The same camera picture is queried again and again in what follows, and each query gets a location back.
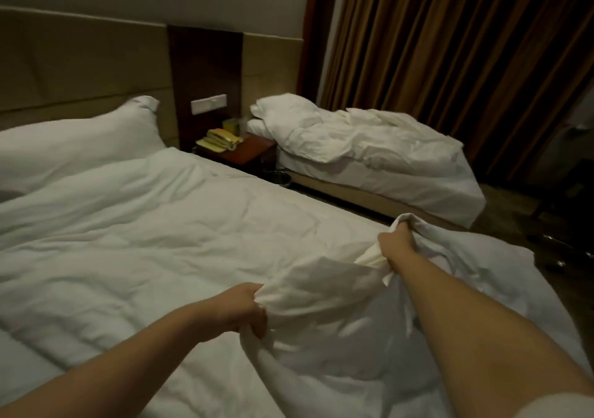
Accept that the person's white sleeve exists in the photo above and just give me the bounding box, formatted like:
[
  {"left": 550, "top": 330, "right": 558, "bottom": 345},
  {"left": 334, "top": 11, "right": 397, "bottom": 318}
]
[{"left": 515, "top": 393, "right": 594, "bottom": 418}]

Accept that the white switch panel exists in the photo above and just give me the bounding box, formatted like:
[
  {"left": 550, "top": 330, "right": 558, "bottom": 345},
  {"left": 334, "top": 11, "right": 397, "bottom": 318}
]
[{"left": 190, "top": 94, "right": 228, "bottom": 116}]

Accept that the black trash bin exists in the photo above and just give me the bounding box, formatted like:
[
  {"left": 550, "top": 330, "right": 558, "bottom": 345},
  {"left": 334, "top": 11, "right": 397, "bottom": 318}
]
[{"left": 262, "top": 167, "right": 295, "bottom": 188}]

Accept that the dark wooden column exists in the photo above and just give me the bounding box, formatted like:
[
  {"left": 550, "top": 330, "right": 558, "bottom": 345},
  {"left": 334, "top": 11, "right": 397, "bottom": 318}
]
[{"left": 297, "top": 0, "right": 343, "bottom": 106}]

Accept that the person's right forearm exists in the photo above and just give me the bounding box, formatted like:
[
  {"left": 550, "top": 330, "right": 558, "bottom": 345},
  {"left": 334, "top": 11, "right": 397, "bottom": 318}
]
[{"left": 394, "top": 255, "right": 594, "bottom": 418}]

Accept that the dark wooden wall panel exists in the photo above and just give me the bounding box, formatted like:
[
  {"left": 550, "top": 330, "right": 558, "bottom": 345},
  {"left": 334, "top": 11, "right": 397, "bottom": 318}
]
[{"left": 167, "top": 25, "right": 244, "bottom": 150}]

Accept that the beige padded headboard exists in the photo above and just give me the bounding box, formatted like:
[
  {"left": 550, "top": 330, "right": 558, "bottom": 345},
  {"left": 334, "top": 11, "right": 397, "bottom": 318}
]
[{"left": 0, "top": 7, "right": 304, "bottom": 147}]

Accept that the brown curtain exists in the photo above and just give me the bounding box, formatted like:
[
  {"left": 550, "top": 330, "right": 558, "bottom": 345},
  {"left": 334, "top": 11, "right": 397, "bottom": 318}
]
[{"left": 317, "top": 0, "right": 594, "bottom": 187}]

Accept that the person's left forearm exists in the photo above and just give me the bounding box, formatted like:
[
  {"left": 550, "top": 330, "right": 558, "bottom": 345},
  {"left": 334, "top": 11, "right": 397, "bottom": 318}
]
[{"left": 0, "top": 306, "right": 219, "bottom": 418}]

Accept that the person's right hand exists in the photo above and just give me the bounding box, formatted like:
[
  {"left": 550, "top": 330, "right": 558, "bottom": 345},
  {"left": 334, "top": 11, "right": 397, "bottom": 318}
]
[{"left": 377, "top": 220, "right": 419, "bottom": 273}]

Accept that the person's left hand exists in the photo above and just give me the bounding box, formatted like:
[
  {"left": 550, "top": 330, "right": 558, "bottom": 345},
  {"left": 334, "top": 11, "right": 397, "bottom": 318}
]
[{"left": 190, "top": 282, "right": 270, "bottom": 342}]

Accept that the yellow telephone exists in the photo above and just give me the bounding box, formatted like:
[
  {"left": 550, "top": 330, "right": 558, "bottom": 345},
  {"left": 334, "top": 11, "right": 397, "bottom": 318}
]
[{"left": 196, "top": 127, "right": 244, "bottom": 153}]

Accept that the white pillow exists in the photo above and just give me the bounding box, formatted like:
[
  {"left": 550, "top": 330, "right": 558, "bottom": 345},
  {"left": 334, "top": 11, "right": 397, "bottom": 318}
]
[{"left": 0, "top": 95, "right": 168, "bottom": 201}]

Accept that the reddish wooden nightstand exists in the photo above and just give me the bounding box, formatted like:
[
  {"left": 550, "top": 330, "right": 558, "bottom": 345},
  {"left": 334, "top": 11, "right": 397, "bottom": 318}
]
[{"left": 193, "top": 135, "right": 278, "bottom": 168}]

